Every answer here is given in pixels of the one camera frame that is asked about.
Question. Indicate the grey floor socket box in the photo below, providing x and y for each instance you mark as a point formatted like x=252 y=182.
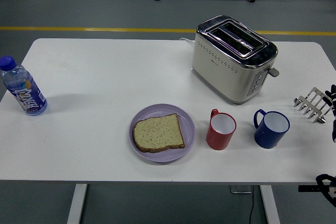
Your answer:
x=240 y=189

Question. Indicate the purple round plate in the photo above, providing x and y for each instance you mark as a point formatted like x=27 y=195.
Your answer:
x=189 y=129

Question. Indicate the red enamel mug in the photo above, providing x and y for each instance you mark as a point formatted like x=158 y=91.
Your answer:
x=218 y=140

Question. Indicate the blue enamel mug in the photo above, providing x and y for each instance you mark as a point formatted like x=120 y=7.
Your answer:
x=267 y=137

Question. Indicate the white table leg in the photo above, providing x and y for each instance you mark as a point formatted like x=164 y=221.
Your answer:
x=270 y=205
x=77 y=203

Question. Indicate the robot right hand white shell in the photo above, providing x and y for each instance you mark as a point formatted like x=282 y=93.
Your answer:
x=334 y=119

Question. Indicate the slice of toast bread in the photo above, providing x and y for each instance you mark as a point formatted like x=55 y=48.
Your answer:
x=157 y=133

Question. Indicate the steel toast rack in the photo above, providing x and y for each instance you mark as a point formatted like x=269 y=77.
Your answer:
x=312 y=103

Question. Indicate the black table control panel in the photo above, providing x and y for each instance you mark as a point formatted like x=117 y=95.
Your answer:
x=307 y=188

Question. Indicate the blue-capped drink bottle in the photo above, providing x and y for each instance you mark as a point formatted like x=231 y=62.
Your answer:
x=26 y=95

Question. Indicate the cream and chrome toaster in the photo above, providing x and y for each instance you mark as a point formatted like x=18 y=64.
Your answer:
x=223 y=72

